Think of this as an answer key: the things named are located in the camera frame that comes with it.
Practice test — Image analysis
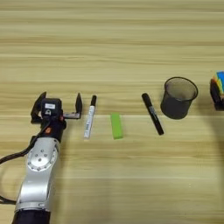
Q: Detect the black mesh pen cup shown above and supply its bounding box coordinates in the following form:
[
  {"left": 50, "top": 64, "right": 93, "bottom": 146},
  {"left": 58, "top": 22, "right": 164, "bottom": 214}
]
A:
[{"left": 159, "top": 76, "right": 200, "bottom": 120}]

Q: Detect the left gripper's small black box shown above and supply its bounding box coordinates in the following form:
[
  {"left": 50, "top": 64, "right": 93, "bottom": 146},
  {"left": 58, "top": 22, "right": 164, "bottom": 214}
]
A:
[{"left": 40, "top": 98, "right": 63, "bottom": 119}]

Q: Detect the white marker pen black cap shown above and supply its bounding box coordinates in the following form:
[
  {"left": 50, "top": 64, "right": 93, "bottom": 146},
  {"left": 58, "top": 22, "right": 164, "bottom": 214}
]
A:
[{"left": 83, "top": 94, "right": 98, "bottom": 140}]

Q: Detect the multicoloured puzzle cube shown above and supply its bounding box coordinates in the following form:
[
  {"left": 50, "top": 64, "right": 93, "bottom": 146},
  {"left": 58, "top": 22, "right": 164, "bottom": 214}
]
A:
[{"left": 212, "top": 70, "right": 224, "bottom": 95}]

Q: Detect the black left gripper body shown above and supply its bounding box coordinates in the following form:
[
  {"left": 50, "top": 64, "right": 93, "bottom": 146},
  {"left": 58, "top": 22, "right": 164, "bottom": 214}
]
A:
[{"left": 39, "top": 112, "right": 81, "bottom": 144}]

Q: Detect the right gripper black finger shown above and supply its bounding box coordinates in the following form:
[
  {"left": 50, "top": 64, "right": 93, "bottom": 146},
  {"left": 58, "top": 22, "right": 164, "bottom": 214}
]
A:
[{"left": 210, "top": 79, "right": 224, "bottom": 111}]

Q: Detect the green eraser block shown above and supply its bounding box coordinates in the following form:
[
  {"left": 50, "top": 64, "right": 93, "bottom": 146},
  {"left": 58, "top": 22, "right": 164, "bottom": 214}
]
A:
[{"left": 109, "top": 112, "right": 124, "bottom": 140}]

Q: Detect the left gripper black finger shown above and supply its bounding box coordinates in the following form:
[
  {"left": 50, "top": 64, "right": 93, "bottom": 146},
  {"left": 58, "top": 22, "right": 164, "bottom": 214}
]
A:
[
  {"left": 31, "top": 91, "right": 47, "bottom": 123},
  {"left": 74, "top": 93, "right": 83, "bottom": 119}
]

